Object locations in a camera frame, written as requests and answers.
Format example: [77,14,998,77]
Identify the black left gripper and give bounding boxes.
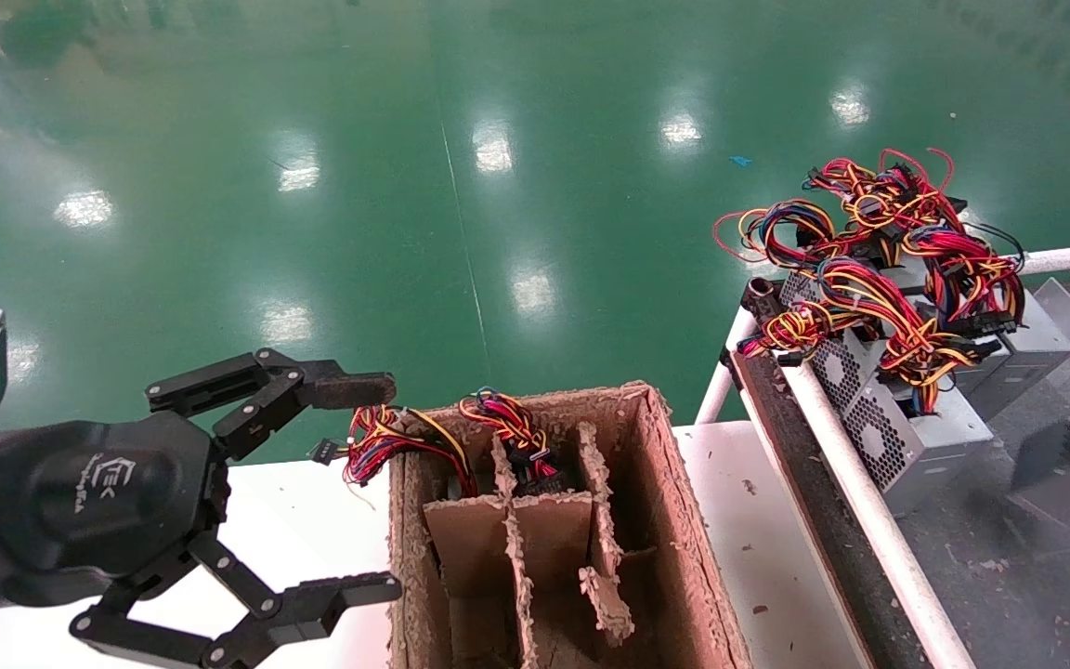
[0,348,403,669]

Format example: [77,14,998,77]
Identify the wide cardboard cross divider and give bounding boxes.
[424,490,596,596]

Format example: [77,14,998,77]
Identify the ragged cardboard divider strip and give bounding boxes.
[493,435,541,669]
[575,423,635,649]

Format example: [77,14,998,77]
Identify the power supply, black connector cluster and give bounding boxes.
[459,386,584,495]

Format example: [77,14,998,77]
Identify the brown cardboard box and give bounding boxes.
[386,381,754,669]

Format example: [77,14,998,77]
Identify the white support pipe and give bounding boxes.
[698,307,754,426]

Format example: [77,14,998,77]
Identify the black cylinder roller end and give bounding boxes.
[744,277,782,321]

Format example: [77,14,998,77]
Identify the black conveyor edge strip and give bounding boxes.
[730,351,931,669]

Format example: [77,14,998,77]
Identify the silver power supply, fan grilles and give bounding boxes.
[737,258,998,518]

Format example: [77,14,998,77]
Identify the grey conveyor surface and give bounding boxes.
[897,353,1070,669]

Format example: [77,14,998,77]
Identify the dark grey power supply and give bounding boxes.
[902,223,1070,421]

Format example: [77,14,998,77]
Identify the wire bundle in box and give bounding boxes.
[310,404,478,498]

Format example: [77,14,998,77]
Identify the white conveyor side rail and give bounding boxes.
[776,358,977,669]

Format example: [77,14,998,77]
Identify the power supply, looped red wire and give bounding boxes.
[713,200,841,272]

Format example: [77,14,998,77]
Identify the power supply, tangled red wires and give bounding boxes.
[804,147,971,280]

